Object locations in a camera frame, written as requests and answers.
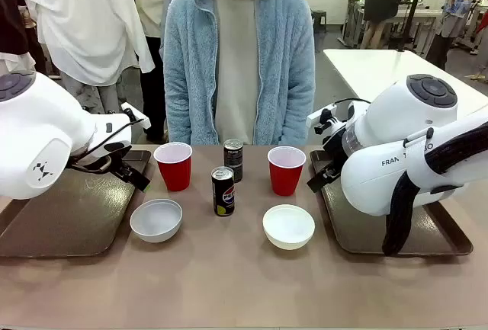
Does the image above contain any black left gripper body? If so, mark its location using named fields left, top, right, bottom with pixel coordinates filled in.
left=67, top=149, right=133, bottom=181

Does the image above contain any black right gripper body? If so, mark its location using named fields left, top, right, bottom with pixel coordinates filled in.
left=322, top=137, right=348, bottom=179

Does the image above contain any red plastic cup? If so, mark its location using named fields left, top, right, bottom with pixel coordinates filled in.
left=153, top=141, right=194, bottom=193
left=266, top=146, right=307, bottom=197

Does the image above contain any white plastic bowl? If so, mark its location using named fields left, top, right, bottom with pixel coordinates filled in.
left=262, top=203, right=316, bottom=252
left=129, top=197, right=184, bottom=244

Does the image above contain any black Pepsi can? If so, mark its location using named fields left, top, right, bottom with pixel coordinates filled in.
left=223, top=138, right=245, bottom=184
left=210, top=165, right=235, bottom=218

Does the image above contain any person's left forearm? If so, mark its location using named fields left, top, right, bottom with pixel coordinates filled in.
left=281, top=59, right=316, bottom=145

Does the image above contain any person's right forearm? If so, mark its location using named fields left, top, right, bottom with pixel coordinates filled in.
left=163, top=59, right=194, bottom=145

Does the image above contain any brown plastic tray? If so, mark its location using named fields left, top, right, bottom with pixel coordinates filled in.
left=0, top=149, right=153, bottom=258
left=308, top=149, right=475, bottom=258

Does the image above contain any white table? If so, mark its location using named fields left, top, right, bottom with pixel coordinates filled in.
left=323, top=48, right=488, bottom=117

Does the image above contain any person in blue fleece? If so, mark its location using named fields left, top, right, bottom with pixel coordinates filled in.
left=162, top=0, right=317, bottom=146

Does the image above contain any cream t-shirt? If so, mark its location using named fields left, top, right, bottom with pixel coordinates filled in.
left=212, top=0, right=261, bottom=146

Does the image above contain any dark stool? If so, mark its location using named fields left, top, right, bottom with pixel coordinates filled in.
left=310, top=9, right=329, bottom=34

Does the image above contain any bystander in white shirt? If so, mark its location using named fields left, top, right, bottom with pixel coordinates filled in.
left=17, top=0, right=156, bottom=116

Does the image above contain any bystander in cream shirt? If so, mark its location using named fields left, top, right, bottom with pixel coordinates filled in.
left=124, top=0, right=172, bottom=145

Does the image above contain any white background desk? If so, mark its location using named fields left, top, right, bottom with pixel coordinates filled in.
left=340, top=0, right=445, bottom=50

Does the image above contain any black tripod pole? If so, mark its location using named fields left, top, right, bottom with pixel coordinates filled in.
left=395, top=0, right=429, bottom=53

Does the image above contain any bystander in dark clothes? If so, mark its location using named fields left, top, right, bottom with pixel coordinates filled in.
left=0, top=0, right=49, bottom=78

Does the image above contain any bystander in blue patterned shirt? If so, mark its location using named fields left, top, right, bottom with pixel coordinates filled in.
left=424, top=0, right=488, bottom=72

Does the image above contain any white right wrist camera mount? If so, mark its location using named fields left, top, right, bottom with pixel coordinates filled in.
left=306, top=104, right=339, bottom=135

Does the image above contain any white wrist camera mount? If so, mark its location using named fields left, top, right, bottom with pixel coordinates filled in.
left=120, top=102, right=152, bottom=130
left=306, top=104, right=339, bottom=135

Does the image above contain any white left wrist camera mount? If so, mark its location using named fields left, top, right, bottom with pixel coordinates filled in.
left=120, top=102, right=152, bottom=130

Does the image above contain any black braided cable sleeve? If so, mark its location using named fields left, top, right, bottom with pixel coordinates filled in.
left=381, top=120, right=488, bottom=258

